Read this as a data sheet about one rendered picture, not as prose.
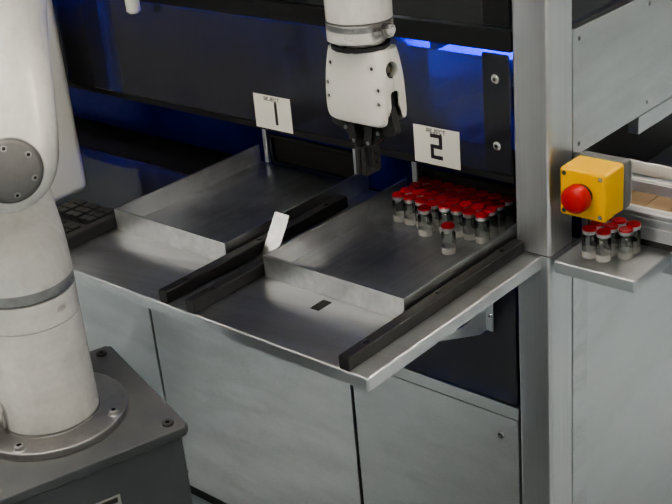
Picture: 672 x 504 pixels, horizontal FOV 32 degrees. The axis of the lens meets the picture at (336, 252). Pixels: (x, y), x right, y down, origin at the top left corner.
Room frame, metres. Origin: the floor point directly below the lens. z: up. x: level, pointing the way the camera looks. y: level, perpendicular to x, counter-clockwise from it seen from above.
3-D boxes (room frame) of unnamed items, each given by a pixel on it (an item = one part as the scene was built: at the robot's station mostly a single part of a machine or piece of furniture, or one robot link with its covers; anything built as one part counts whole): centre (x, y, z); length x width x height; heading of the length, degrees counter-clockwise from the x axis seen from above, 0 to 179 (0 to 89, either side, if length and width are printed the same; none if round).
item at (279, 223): (1.61, 0.12, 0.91); 0.14 x 0.03 x 0.06; 138
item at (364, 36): (1.45, -0.06, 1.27); 0.09 x 0.08 x 0.03; 47
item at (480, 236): (1.67, -0.16, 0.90); 0.18 x 0.02 x 0.05; 47
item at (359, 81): (1.45, -0.05, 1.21); 0.10 x 0.08 x 0.11; 47
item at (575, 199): (1.49, -0.34, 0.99); 0.04 x 0.04 x 0.04; 47
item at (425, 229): (1.66, -0.14, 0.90); 0.02 x 0.02 x 0.05
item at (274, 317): (1.67, 0.07, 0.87); 0.70 x 0.48 x 0.02; 47
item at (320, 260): (1.61, -0.10, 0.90); 0.34 x 0.26 x 0.04; 137
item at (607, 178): (1.52, -0.37, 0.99); 0.08 x 0.07 x 0.07; 137
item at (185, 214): (1.84, 0.14, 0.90); 0.34 x 0.26 x 0.04; 137
